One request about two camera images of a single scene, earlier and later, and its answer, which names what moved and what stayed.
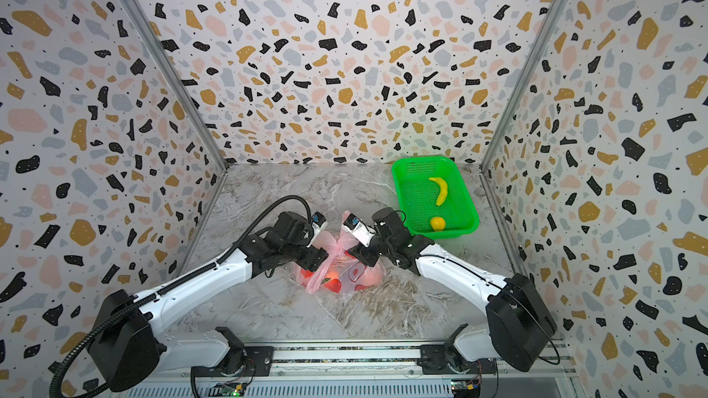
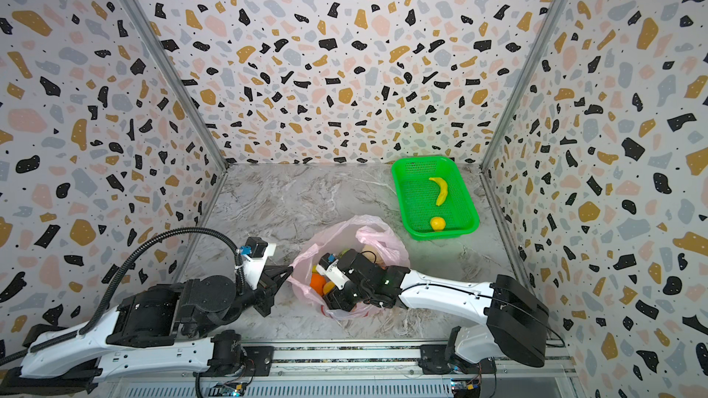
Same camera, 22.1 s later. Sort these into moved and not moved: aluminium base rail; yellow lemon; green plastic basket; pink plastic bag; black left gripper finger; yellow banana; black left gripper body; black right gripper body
Moved: black left gripper finger; pink plastic bag; black right gripper body; black left gripper body
Not moved: green plastic basket; yellow banana; aluminium base rail; yellow lemon
